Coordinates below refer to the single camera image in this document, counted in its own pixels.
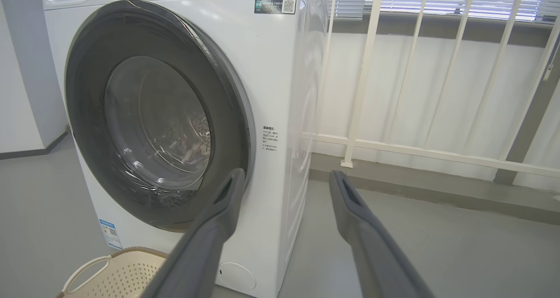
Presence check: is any blue energy label sticker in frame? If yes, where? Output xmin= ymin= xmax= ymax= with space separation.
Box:
xmin=99 ymin=219 xmax=123 ymax=250

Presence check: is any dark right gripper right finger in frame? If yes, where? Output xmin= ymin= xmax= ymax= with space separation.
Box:
xmin=329 ymin=170 xmax=436 ymax=298

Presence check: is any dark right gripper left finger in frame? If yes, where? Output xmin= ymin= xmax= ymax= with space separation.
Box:
xmin=140 ymin=168 xmax=246 ymax=298

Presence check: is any white metal railing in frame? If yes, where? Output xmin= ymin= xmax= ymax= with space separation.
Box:
xmin=302 ymin=0 xmax=560 ymax=179

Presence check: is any dark QR code sticker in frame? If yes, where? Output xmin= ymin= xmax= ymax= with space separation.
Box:
xmin=255 ymin=0 xmax=297 ymax=15

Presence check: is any white front-load washing machine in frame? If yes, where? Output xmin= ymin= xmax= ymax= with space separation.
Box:
xmin=40 ymin=0 xmax=329 ymax=298

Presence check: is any small printed text label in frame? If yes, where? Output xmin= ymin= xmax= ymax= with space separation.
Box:
xmin=262 ymin=125 xmax=278 ymax=152

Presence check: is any cream perforated laundry basket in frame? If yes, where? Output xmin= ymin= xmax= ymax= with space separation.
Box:
xmin=56 ymin=246 xmax=169 ymax=298

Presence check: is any round black glass washer door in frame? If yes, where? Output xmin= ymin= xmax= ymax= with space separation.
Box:
xmin=65 ymin=0 xmax=256 ymax=233

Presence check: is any round white filter cover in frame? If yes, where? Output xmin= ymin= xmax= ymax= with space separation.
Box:
xmin=217 ymin=262 xmax=257 ymax=291

